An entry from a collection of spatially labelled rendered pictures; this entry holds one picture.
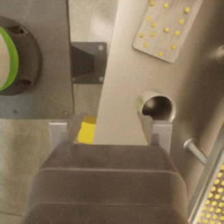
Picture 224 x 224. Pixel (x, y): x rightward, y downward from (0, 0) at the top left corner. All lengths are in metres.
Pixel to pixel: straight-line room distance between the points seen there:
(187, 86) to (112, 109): 0.22
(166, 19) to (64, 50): 0.27
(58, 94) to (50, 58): 0.07
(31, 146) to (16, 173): 0.34
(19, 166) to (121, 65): 1.49
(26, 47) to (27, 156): 1.40
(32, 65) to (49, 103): 0.08
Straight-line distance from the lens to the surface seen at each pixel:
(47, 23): 0.37
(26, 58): 0.34
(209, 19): 0.52
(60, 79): 0.36
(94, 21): 1.30
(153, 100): 0.48
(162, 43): 0.47
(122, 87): 0.46
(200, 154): 0.50
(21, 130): 1.59
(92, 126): 0.53
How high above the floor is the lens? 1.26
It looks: 74 degrees down
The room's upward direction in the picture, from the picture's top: 174 degrees counter-clockwise
